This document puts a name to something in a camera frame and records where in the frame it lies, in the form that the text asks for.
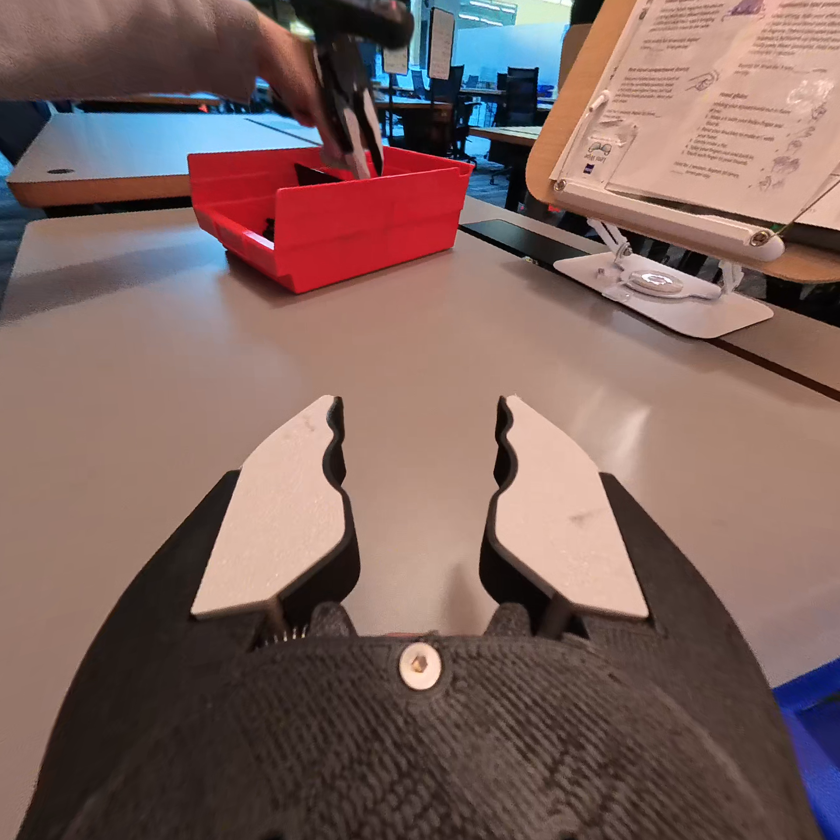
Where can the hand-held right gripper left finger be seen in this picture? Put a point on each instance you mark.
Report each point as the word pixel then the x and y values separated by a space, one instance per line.
pixel 282 512

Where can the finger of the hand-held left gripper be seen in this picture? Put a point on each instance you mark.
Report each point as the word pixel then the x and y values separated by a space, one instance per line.
pixel 331 144
pixel 359 141

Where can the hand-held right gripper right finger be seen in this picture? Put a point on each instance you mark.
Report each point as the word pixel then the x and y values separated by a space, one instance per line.
pixel 564 525

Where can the red plastic bin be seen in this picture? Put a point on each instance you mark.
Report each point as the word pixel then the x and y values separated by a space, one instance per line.
pixel 367 223

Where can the person's left forearm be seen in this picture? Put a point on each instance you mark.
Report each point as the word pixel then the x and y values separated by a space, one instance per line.
pixel 118 46

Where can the grey desk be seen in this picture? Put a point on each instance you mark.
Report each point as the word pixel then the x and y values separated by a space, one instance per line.
pixel 420 341

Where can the standing sign board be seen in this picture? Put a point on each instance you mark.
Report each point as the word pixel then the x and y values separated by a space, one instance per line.
pixel 396 60
pixel 441 43

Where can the wooden background table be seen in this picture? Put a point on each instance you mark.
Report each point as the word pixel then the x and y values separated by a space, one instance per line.
pixel 505 134

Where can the black office chair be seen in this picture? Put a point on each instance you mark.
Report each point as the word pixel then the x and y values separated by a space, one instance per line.
pixel 522 92

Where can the grey table with wooden edge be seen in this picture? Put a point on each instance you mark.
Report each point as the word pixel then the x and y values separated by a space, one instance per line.
pixel 131 151

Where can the wooden book stand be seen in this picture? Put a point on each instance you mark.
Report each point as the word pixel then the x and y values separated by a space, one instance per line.
pixel 571 98

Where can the dark blue chair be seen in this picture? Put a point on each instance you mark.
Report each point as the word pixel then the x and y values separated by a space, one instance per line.
pixel 23 131

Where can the blue plastic bin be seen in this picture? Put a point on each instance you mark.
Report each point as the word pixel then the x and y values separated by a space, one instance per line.
pixel 817 735

